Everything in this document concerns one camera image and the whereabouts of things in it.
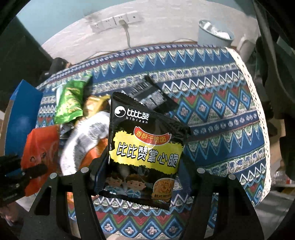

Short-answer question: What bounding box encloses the orange snack packet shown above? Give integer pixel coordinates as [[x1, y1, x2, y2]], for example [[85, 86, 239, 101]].
[[20, 125, 62, 197]]

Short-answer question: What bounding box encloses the green snack packet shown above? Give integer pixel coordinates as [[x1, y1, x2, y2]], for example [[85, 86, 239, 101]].
[[54, 75, 93, 125]]

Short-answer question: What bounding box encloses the dark chair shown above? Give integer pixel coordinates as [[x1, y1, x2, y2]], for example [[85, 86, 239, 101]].
[[252, 0, 295, 181]]

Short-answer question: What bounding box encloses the grey power cable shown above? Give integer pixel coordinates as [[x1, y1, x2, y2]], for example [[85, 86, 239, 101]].
[[119, 20, 132, 48]]

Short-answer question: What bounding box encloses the black monitor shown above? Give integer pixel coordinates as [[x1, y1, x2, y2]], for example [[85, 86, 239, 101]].
[[0, 18, 54, 102]]

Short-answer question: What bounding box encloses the black cartoon-print snack packet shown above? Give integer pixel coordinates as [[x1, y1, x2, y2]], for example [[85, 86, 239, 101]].
[[94, 91, 192, 211]]

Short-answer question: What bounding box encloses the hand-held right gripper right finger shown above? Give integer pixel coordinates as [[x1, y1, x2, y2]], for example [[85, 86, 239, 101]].
[[178, 159, 263, 240]]

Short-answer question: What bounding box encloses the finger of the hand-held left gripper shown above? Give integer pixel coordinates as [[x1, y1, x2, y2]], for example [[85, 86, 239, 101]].
[[22, 163, 48, 180], [0, 153, 25, 179]]

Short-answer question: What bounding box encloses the white silver snack packet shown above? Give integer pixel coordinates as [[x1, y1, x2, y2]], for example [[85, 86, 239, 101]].
[[59, 111, 110, 177]]

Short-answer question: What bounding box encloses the clear plastic bottle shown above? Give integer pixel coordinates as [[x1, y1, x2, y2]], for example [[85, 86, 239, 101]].
[[274, 166, 293, 185]]

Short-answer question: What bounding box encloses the pale blue trash bin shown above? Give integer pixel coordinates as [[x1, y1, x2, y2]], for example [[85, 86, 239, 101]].
[[197, 20, 235, 48]]

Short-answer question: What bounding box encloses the gold snack packet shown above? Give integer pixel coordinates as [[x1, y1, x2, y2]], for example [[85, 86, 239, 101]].
[[83, 94, 111, 119]]

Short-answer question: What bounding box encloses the patterned blue tablecloth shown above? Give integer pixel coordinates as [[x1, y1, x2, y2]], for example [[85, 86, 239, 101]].
[[34, 43, 272, 240]]

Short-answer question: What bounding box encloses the black webcam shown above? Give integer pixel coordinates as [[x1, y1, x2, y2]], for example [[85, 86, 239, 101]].
[[49, 57, 69, 74]]

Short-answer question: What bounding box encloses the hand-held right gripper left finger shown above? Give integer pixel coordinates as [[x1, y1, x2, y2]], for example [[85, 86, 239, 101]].
[[22, 148, 110, 240]]

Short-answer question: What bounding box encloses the blue cardboard box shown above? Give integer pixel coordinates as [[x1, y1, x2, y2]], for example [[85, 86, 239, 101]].
[[4, 79, 44, 163]]

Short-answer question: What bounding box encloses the white pipe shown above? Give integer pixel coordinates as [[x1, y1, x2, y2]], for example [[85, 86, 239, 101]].
[[237, 34, 257, 63]]

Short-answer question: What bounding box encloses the black barcode-back snack packet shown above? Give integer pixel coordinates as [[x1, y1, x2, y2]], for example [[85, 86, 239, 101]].
[[127, 75, 192, 136]]

